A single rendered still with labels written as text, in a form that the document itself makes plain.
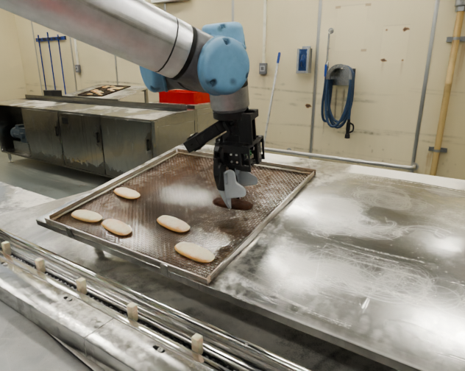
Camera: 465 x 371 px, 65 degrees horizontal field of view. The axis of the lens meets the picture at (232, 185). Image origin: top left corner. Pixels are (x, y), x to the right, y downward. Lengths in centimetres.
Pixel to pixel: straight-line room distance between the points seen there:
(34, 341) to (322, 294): 48
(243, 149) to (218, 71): 24
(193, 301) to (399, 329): 36
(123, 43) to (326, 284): 48
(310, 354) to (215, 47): 48
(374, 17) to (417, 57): 57
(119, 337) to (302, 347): 29
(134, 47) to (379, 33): 378
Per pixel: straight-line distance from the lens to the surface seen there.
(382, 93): 414
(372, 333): 60
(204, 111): 423
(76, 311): 70
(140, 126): 357
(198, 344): 59
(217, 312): 72
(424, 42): 409
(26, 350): 72
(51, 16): 47
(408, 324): 62
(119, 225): 88
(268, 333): 67
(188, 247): 75
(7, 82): 849
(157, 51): 49
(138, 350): 59
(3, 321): 81
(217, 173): 74
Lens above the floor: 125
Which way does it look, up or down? 18 degrees down
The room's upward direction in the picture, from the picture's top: straight up
